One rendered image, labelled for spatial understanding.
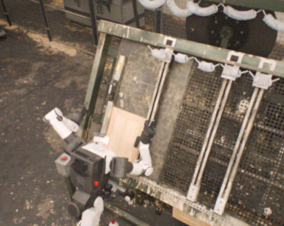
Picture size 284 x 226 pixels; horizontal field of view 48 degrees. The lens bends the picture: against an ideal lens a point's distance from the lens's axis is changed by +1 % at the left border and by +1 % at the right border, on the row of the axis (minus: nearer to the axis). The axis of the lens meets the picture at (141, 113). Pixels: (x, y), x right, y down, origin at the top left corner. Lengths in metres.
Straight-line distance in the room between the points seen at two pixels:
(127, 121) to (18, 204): 1.80
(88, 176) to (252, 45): 1.73
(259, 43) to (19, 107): 3.79
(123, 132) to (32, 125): 2.35
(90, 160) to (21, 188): 2.00
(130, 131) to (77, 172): 0.68
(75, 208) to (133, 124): 0.86
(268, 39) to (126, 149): 1.51
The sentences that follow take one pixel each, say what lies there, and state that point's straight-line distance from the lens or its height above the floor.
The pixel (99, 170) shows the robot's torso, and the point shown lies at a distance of 2.33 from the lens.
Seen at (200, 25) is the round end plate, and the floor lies 1.86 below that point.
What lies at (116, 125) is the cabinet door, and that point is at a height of 1.17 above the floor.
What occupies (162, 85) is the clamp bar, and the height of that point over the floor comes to 1.60.
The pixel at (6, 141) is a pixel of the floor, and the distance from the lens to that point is 4.80.
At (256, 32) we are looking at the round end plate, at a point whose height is 1.89.
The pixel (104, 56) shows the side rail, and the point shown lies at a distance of 2.95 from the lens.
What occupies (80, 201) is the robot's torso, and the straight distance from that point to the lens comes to 2.47.
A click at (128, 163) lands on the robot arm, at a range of 2.30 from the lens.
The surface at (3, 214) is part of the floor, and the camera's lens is 3.98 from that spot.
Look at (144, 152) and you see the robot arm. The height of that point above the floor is 1.36.
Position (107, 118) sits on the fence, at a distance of 2.86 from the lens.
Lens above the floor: 3.04
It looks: 39 degrees down
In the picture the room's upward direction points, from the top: 2 degrees counter-clockwise
